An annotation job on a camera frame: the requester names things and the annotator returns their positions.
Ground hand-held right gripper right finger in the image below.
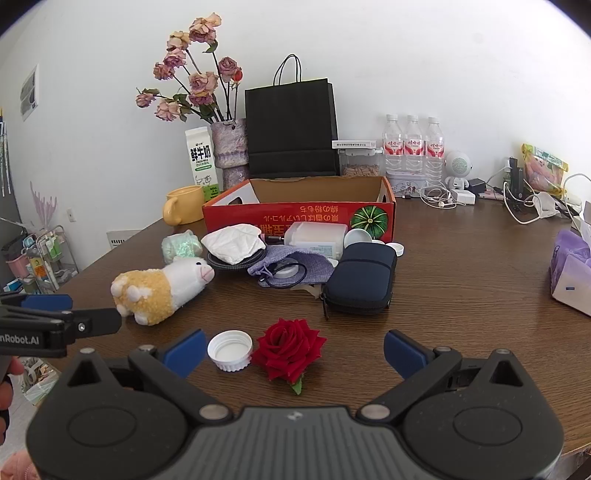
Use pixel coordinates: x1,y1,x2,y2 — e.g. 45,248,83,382
359,329,526,424

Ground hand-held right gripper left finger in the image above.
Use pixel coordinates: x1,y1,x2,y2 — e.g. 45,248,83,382
65,329,234,425

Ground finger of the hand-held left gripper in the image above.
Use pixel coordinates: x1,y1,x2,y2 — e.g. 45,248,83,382
0,294,74,312
61,308,123,346

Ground ribbed white bottle cap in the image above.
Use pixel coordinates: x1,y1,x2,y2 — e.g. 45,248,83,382
207,330,254,373

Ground plush sheep toy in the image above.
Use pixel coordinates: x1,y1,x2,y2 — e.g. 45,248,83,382
111,257,215,326

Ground grey braided cable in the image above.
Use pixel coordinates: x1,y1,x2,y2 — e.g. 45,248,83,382
206,249,269,278

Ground navy zip case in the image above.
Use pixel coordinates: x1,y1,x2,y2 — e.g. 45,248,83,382
322,242,399,320

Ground red rose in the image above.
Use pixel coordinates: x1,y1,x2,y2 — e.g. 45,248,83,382
252,318,328,395

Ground clear plastic bag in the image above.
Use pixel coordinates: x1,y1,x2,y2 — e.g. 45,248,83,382
161,229,204,265

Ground white face mask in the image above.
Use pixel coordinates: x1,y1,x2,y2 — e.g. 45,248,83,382
201,224,267,266
531,191,559,219

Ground white puck with black cord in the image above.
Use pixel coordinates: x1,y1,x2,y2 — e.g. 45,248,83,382
259,261,308,291

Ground purple fabric pouch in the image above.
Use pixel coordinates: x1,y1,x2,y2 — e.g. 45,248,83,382
247,244,340,287

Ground clear plastic swab box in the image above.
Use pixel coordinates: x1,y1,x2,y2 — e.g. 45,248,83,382
283,222,348,260

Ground red cardboard box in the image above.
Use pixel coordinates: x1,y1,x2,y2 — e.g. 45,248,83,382
202,175,396,247

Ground person's left hand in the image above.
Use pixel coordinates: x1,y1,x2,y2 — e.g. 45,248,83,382
0,356,25,411

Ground rolling storage cart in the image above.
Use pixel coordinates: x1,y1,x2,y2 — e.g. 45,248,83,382
2,225,79,296

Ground crumpled printed bag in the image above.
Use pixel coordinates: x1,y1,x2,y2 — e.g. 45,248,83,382
21,357,61,407

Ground pink fuzzy garment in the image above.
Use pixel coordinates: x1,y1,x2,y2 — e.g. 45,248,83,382
0,450,40,480

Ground yellow mug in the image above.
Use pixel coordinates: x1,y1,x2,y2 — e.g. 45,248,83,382
163,185,206,226

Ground white earphones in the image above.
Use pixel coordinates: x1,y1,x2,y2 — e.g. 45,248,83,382
419,185,455,208

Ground printed tin box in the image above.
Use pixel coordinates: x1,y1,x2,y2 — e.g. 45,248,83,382
385,170,428,195

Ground purple tissue pack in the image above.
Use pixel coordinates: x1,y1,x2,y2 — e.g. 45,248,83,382
549,229,591,317

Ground white milk carton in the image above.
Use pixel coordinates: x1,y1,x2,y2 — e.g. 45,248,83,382
185,127,219,200

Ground clear food container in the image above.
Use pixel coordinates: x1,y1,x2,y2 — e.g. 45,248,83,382
338,148,384,177

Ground white round speaker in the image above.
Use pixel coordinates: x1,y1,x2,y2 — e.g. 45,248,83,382
443,150,474,190

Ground black upright device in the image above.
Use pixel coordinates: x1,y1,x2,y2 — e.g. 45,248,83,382
508,157,527,201

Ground purple textured vase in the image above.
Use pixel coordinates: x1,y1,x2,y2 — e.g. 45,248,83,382
211,119,250,191

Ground white plug adapter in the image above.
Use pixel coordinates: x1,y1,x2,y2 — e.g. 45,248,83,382
571,200,591,236

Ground yellow snack packet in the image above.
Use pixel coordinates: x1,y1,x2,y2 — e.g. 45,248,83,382
522,143,570,197

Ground black paper bag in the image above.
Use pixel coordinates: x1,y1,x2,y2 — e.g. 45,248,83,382
244,54,340,178

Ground dried pink rose bouquet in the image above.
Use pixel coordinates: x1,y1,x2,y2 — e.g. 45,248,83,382
135,12,244,124

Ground white cable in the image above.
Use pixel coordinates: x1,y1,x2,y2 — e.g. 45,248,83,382
502,173,589,225

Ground wall poster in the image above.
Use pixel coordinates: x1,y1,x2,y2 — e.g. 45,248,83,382
20,65,39,121

